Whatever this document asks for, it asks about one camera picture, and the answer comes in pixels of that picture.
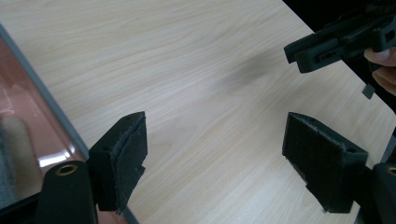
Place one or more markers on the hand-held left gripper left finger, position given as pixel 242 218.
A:
pixel 118 161

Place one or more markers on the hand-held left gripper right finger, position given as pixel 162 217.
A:
pixel 323 161

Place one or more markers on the pink basin with grey rim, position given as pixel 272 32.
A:
pixel 31 102

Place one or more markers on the dark tape strip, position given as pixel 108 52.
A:
pixel 368 91

